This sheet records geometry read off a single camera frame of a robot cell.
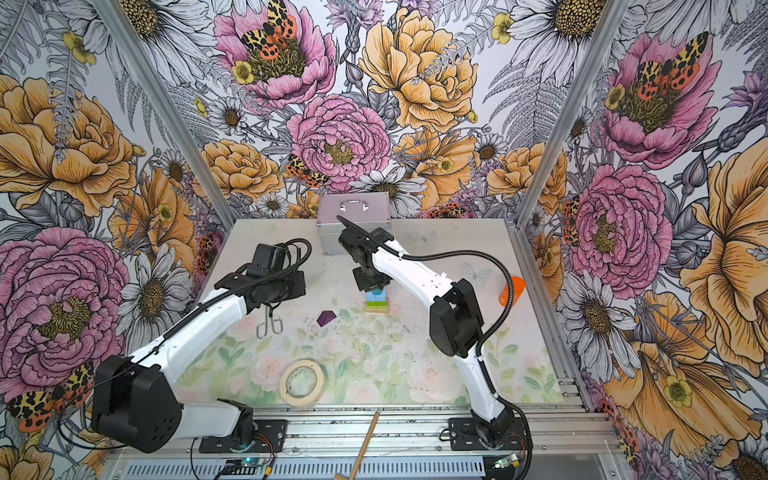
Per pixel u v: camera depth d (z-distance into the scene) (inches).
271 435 29.3
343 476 27.4
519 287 37.6
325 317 37.1
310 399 30.6
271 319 37.1
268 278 23.5
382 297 36.4
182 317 38.1
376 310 37.8
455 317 20.9
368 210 41.3
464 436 27.9
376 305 37.0
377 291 35.4
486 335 21.4
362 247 25.3
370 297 38.6
